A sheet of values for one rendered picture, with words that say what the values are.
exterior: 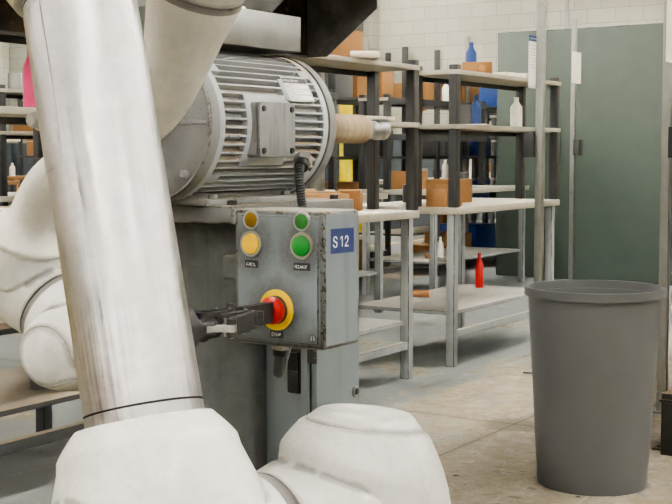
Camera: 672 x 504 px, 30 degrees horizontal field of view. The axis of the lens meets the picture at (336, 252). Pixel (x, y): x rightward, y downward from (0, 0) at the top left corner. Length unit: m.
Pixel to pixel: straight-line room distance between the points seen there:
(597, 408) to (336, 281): 2.75
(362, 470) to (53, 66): 0.43
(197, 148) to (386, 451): 0.95
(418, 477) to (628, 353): 3.41
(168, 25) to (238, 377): 0.95
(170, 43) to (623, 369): 3.36
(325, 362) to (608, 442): 2.55
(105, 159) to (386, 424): 0.33
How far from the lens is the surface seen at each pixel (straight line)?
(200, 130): 1.93
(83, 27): 1.09
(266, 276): 1.84
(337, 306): 1.82
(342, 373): 2.12
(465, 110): 7.31
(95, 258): 1.04
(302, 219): 1.79
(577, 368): 4.46
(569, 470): 4.57
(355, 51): 6.15
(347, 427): 1.09
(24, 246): 1.54
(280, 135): 2.05
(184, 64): 1.30
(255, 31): 2.11
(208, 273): 2.12
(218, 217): 2.00
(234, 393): 2.12
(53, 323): 1.47
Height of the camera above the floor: 1.20
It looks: 5 degrees down
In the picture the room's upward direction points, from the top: straight up
